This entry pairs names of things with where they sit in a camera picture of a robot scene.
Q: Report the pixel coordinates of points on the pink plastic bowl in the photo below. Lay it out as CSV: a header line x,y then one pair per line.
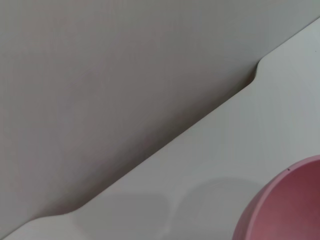
x,y
287,205

